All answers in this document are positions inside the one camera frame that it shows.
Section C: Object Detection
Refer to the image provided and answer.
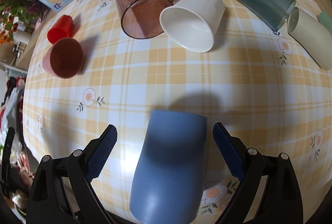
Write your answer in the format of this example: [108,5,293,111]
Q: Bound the green plastic cup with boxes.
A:
[317,11,332,34]

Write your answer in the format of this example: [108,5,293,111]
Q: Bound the beige plastic cup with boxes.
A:
[287,7,331,71]

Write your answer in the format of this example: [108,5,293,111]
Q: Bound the yellow checkered tablecloth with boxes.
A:
[23,0,331,221]

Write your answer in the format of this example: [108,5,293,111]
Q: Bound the pink blossom branches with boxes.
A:
[1,0,44,44]

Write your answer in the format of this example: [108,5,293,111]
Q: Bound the blue plastic cup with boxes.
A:
[129,110,207,223]

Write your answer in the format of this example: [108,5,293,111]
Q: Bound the transparent brown cup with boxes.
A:
[115,0,173,39]

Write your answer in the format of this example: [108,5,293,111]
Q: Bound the small white bottle vase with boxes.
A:
[13,29,32,44]

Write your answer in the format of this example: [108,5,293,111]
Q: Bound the wooden sideboard cabinet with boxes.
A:
[1,10,56,70]

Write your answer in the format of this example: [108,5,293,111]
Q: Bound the red plastic cup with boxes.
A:
[47,15,74,44]

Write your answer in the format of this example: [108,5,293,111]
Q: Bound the pink plastic cup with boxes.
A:
[42,38,84,79]

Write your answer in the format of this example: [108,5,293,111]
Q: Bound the white plastic cup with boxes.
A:
[159,0,226,53]

